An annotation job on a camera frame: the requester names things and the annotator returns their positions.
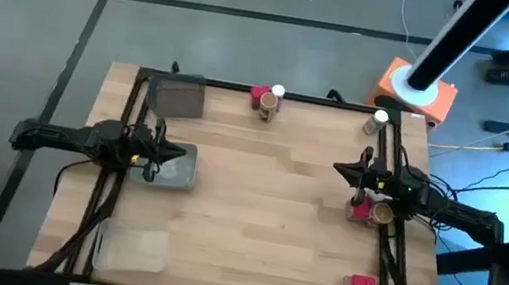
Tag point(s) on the dark smoky transparent bin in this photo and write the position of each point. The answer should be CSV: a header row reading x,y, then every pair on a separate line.
x,y
175,98

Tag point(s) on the black clamp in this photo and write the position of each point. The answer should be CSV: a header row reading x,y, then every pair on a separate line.
x,y
175,68
336,95

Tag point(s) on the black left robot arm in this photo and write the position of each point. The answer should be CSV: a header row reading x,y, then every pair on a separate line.
x,y
58,136

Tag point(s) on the clear plastic bin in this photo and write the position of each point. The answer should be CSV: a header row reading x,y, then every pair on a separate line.
x,y
132,250

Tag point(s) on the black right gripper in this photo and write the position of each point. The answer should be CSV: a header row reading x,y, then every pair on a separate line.
x,y
378,178

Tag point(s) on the brown roll top group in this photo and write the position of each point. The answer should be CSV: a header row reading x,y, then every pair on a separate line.
x,y
268,100

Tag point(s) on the light grey plastic bin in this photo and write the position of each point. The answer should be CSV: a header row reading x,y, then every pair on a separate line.
x,y
181,172

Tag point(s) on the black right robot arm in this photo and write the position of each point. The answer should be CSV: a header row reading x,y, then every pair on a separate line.
x,y
456,210

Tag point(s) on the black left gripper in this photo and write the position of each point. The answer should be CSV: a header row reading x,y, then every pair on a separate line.
x,y
145,146

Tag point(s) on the person's shoe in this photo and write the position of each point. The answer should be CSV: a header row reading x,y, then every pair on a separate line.
x,y
506,56
503,75

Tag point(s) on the white round disc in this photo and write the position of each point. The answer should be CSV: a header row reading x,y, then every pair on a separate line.
x,y
397,85

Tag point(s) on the black pole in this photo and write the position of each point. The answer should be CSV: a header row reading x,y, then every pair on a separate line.
x,y
457,36

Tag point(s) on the orange box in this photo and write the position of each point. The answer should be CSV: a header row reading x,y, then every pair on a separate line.
x,y
444,107

